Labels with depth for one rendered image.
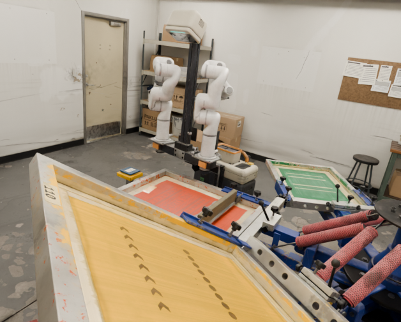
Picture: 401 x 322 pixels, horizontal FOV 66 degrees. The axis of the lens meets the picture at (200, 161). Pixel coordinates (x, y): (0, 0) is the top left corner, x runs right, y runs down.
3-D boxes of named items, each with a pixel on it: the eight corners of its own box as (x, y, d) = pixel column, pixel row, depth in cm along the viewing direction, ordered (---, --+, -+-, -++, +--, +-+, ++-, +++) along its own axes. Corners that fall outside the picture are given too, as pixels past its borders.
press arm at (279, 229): (261, 232, 157) (263, 224, 155) (265, 228, 162) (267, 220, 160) (295, 246, 149) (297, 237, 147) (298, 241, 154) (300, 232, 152)
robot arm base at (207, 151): (207, 151, 223) (210, 130, 218) (221, 156, 216) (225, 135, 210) (193, 155, 211) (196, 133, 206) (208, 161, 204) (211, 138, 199)
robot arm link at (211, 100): (228, 70, 183) (196, 66, 185) (220, 129, 200) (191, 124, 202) (230, 66, 196) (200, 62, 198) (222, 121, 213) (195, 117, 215)
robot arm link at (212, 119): (217, 137, 202) (220, 114, 196) (197, 135, 203) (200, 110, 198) (218, 134, 211) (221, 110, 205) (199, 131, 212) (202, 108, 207)
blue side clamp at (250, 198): (219, 198, 199) (221, 188, 197) (223, 195, 204) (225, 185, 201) (263, 214, 186) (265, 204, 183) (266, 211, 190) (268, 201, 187)
